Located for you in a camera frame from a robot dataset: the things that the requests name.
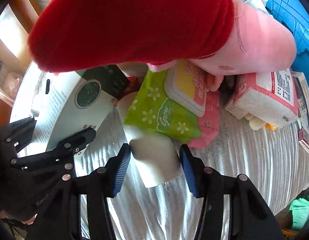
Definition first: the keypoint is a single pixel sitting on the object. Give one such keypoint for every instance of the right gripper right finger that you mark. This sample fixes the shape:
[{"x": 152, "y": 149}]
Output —
[{"x": 250, "y": 217}]

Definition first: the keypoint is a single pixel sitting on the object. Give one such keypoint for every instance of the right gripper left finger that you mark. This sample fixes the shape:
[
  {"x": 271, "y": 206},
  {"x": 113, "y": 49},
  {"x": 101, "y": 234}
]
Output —
[{"x": 60, "y": 216}]

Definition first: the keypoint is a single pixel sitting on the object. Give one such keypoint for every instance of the white green printed box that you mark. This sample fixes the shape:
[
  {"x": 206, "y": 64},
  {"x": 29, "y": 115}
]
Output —
[{"x": 76, "y": 100}]

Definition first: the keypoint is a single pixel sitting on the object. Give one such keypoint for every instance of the person's left hand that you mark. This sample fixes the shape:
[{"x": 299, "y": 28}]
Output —
[{"x": 29, "y": 221}]

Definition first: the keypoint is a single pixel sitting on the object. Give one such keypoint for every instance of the green cloth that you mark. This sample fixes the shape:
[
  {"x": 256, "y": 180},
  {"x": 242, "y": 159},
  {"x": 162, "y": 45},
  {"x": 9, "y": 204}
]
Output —
[{"x": 300, "y": 213}]

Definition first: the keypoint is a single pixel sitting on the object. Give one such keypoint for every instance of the white yellow duck plush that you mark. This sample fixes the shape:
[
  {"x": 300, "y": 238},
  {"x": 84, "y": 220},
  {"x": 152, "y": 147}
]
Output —
[{"x": 256, "y": 124}]

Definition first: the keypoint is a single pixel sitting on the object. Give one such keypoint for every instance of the purple white small box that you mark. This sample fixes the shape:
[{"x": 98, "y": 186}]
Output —
[{"x": 303, "y": 139}]

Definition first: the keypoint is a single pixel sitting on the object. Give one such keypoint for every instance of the white blue medicine box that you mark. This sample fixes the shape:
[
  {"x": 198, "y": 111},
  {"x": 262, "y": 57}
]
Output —
[{"x": 302, "y": 91}]

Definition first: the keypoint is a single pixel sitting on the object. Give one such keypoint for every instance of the pink white tissue pack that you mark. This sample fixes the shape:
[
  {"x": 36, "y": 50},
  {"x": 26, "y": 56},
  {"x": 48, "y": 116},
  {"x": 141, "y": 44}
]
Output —
[{"x": 270, "y": 97}]

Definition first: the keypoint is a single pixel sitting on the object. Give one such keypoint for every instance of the green tissue pack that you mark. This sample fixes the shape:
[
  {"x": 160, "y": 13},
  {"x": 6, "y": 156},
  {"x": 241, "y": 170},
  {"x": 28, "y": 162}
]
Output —
[{"x": 152, "y": 109}]

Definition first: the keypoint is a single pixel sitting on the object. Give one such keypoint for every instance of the pink yellow wet wipes pack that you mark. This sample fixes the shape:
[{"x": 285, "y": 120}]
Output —
[{"x": 185, "y": 83}]

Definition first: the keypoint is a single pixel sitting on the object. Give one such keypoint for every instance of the pink pig plush red dress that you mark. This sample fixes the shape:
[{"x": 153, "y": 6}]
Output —
[{"x": 223, "y": 37}]

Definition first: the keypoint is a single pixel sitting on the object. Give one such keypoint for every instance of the blue plastic storage crate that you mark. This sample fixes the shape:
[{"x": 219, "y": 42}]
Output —
[{"x": 292, "y": 14}]

